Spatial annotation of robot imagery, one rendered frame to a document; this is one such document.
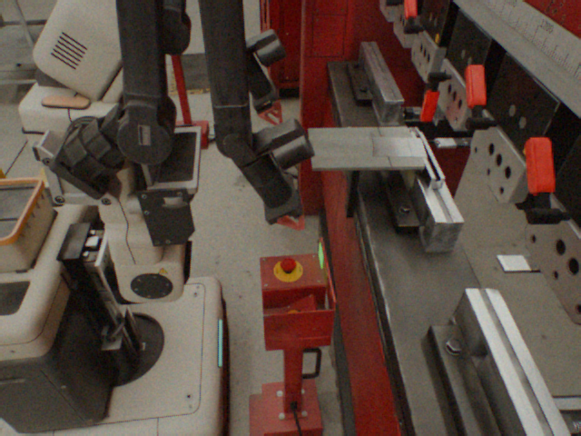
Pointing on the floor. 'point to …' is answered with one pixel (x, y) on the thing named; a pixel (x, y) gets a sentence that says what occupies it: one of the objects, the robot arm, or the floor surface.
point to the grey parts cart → (19, 42)
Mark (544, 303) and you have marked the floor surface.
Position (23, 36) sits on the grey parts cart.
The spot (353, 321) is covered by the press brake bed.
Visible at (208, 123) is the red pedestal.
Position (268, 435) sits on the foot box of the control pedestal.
